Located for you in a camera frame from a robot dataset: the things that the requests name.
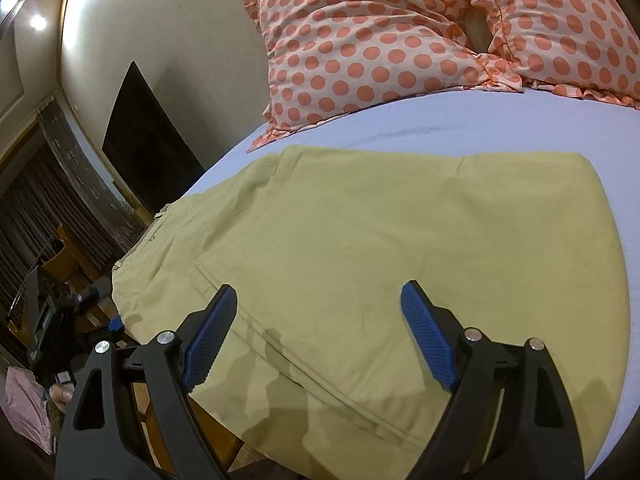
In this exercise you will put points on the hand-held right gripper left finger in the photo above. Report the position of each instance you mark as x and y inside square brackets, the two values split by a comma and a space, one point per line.
[210, 341]

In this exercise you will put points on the pink cloth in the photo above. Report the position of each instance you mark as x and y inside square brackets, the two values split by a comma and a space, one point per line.
[27, 405]

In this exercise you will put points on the patterned brown curtain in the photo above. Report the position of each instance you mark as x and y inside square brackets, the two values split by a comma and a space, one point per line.
[85, 170]

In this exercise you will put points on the dark striped curtain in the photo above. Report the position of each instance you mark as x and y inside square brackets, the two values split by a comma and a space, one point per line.
[30, 210]

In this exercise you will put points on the person's left hand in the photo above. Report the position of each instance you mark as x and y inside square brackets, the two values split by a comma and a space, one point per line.
[62, 396]

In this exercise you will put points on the wooden chair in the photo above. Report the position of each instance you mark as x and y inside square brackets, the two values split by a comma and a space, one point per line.
[65, 255]

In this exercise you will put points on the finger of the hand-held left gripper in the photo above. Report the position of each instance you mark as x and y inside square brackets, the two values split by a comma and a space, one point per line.
[116, 324]

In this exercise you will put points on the round ceiling light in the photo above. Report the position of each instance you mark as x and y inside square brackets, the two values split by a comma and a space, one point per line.
[38, 21]

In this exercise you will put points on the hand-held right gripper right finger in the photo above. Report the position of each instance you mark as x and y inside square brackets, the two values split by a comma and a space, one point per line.
[429, 341]

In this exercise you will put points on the khaki pants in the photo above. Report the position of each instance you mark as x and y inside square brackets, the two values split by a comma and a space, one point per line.
[380, 240]

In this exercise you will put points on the lilac bed sheet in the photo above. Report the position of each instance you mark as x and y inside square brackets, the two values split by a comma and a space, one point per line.
[400, 120]

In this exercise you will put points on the orange polka dot pillow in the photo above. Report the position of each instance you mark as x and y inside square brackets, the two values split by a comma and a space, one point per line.
[565, 20]
[360, 45]

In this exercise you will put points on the black television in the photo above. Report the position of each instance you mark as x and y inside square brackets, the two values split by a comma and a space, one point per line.
[145, 145]

